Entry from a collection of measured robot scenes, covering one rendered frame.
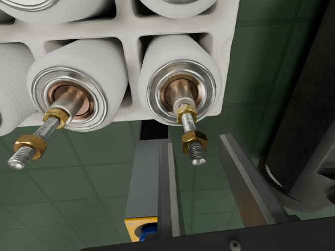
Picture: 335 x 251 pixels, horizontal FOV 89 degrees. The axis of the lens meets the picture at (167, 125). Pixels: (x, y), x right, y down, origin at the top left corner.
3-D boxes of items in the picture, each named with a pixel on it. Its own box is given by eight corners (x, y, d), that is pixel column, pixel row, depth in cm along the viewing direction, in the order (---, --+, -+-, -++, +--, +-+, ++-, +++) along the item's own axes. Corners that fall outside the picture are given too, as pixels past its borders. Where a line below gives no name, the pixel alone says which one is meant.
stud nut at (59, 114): (64, 127, 17) (60, 133, 16) (46, 119, 16) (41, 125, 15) (71, 113, 16) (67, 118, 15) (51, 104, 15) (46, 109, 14)
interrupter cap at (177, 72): (174, 131, 22) (174, 135, 21) (131, 89, 18) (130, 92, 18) (227, 97, 19) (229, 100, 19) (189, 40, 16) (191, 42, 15)
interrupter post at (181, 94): (178, 106, 20) (181, 123, 17) (165, 92, 19) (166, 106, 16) (195, 94, 19) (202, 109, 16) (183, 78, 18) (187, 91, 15)
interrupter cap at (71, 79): (60, 132, 21) (57, 136, 21) (17, 73, 17) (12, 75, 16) (118, 121, 21) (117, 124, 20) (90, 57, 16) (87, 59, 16)
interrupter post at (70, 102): (69, 111, 19) (54, 128, 17) (57, 91, 18) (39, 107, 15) (88, 106, 19) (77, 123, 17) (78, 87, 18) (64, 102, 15)
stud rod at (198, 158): (176, 106, 17) (188, 165, 11) (181, 98, 16) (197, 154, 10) (185, 110, 17) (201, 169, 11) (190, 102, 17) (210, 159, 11)
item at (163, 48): (166, 87, 37) (172, 141, 23) (135, 51, 33) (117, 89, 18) (204, 58, 34) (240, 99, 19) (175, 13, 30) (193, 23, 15)
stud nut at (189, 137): (175, 143, 13) (176, 151, 12) (187, 126, 12) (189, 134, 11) (198, 152, 13) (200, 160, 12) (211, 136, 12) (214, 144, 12)
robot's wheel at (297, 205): (304, 148, 60) (358, 200, 44) (298, 157, 63) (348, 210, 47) (248, 152, 60) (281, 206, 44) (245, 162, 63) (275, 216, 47)
